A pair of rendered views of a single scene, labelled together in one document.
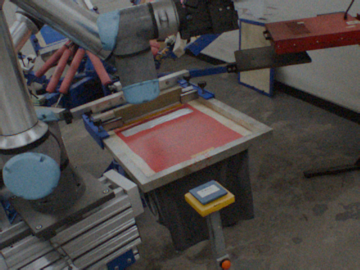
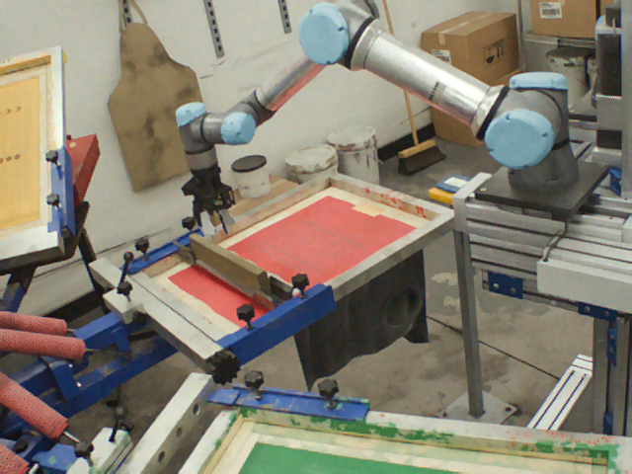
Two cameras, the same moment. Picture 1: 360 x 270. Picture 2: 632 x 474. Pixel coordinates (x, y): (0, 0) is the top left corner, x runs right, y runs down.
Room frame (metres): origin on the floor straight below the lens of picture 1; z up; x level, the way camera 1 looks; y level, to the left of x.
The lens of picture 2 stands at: (2.15, 1.83, 1.93)
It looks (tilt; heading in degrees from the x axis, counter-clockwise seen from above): 27 degrees down; 258
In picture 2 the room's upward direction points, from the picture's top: 12 degrees counter-clockwise
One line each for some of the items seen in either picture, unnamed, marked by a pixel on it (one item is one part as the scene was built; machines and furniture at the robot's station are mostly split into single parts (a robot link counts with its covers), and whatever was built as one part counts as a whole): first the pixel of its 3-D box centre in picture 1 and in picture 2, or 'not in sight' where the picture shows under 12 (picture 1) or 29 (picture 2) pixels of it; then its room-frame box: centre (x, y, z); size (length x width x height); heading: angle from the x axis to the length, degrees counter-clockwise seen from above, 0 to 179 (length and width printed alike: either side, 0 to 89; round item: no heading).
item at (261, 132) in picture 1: (168, 126); (290, 248); (1.86, 0.04, 0.97); 0.79 x 0.58 x 0.04; 22
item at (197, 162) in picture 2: not in sight; (202, 156); (2.04, 0.14, 1.34); 0.08 x 0.08 x 0.05
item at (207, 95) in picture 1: (197, 94); (172, 255); (2.19, -0.13, 0.98); 0.30 x 0.05 x 0.07; 22
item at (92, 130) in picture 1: (96, 130); (279, 322); (1.98, 0.39, 0.98); 0.30 x 0.05 x 0.07; 22
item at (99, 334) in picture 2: not in sight; (110, 329); (2.38, 0.25, 1.02); 0.17 x 0.06 x 0.05; 22
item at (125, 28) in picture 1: (126, 28); not in sight; (0.87, 0.06, 1.65); 0.11 x 0.08 x 0.09; 97
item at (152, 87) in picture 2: not in sight; (151, 85); (2.07, -1.98, 1.06); 0.53 x 0.07 x 1.05; 22
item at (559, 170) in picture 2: not in sight; (542, 156); (1.39, 0.60, 1.31); 0.15 x 0.15 x 0.10
